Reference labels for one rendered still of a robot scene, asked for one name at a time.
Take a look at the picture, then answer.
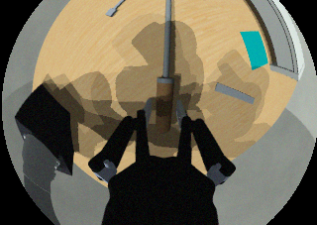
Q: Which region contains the grey flat bar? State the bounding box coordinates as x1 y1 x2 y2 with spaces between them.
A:
215 82 255 104

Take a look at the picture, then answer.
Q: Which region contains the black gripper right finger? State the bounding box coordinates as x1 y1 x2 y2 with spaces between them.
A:
172 100 236 188

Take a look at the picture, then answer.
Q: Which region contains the teal square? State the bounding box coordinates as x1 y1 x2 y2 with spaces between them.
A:
240 31 268 70

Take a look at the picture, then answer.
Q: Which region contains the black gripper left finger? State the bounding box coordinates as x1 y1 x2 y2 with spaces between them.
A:
88 99 154 187

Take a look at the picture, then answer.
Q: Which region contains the grey wrench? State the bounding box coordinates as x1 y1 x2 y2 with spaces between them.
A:
105 0 125 17

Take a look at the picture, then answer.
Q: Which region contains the grey metal hook with dark handle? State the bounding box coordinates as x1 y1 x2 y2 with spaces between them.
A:
156 0 174 134

